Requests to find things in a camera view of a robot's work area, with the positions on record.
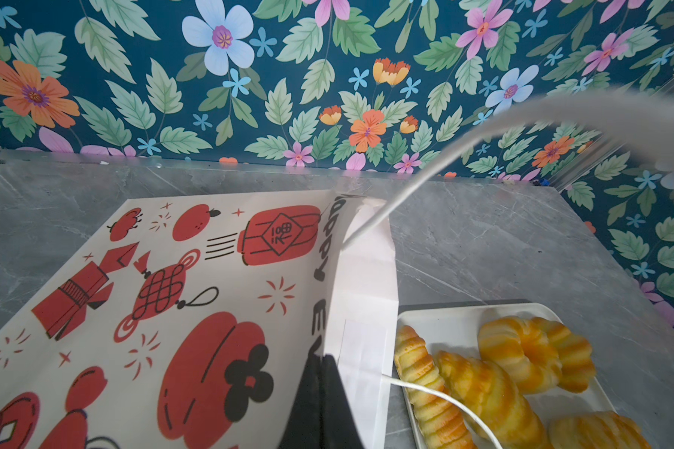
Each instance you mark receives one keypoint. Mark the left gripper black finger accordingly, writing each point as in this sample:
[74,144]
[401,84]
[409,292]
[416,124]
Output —
[321,417]

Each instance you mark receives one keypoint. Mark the long ridged horn bread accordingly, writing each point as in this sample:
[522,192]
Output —
[440,422]

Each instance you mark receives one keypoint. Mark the red white paper bag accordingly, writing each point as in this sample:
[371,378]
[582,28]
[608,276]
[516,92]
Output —
[187,322]

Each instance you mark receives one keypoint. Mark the striped yellow bread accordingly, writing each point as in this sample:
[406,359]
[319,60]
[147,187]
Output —
[488,392]

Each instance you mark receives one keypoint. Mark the round yellow fluted bread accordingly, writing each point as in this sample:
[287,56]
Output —
[523,351]

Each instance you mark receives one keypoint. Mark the pale crumbly orange bread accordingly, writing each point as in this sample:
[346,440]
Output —
[602,430]

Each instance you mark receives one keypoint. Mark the white rectangular tray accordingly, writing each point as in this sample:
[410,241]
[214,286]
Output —
[455,330]

